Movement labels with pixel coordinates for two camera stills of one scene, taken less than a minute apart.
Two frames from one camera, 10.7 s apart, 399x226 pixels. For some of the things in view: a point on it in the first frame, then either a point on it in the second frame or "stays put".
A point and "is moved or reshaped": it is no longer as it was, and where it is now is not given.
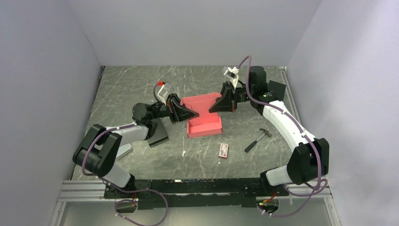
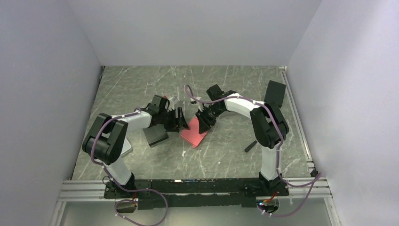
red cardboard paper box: (207, 123) is moved or reshaped
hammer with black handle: (266, 132) stays put
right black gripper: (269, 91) to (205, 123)
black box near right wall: (278, 88) stays put
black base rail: (235, 192) stays put
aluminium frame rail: (83, 190) stays put
